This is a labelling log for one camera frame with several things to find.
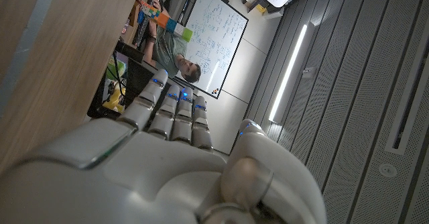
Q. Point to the wall whiteboard with writing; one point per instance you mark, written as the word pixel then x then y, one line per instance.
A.
pixel 218 33

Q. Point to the long ceiling light strip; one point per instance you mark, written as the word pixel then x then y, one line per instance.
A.
pixel 288 73

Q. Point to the seated person in green shirt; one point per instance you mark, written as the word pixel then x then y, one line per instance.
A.
pixel 167 53

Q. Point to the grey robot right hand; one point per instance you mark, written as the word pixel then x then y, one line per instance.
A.
pixel 140 177

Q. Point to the colourful stacked block tower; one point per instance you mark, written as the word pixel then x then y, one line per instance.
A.
pixel 171 24

